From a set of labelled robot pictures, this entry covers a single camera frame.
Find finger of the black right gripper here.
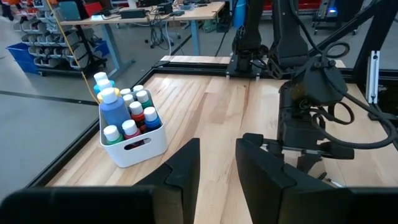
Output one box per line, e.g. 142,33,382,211
296,154,312,175
310,154,325,175

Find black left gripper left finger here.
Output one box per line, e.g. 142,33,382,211
133,138,201,224

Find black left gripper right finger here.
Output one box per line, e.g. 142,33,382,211
234,138,351,224

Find black paintbrush silver ferrule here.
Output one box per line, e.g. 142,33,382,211
317,171,345,189

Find small dark blue paint bottle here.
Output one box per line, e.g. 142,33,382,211
143,106,163,132

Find small red paint bottle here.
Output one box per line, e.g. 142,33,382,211
129,101,147,133
121,119,142,141

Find small green paint bottle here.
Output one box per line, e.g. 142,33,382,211
136,90,154,110
103,124,125,146

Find large blue paint bottle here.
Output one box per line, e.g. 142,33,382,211
99,87,132,135

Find small black paint bottle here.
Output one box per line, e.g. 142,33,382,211
122,93,136,108

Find large yellow paint bottle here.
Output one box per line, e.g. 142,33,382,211
96,78,121,104

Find large teal paint bottle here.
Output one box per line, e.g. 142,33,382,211
93,72,116,95

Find white storage bin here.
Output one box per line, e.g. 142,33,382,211
98,88,169,169

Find shelf with red bins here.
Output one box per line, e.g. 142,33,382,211
263,0,325,11

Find blue barrel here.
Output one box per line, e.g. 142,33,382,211
232,0,248,29

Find grey desk leg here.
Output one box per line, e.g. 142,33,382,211
189,19,201,57
99,23,135,78

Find wooden desk top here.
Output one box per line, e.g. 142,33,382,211
60,1,226,26

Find black power adapter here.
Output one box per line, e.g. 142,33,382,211
119,9,147,19

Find red box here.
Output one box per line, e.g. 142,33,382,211
83,1,104,17

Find rack with grey bins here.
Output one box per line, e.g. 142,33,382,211
11,0,108,77

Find blue crate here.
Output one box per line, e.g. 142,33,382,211
5,42,40,75

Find silver aluminium bracket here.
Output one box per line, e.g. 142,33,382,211
366,50,381,105

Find black overhead rig frame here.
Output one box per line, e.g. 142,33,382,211
310,0,398,74

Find tangled black cables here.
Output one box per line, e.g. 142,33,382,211
144,18,183,50

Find yellow hanging cord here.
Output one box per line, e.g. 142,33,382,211
45,0,101,105

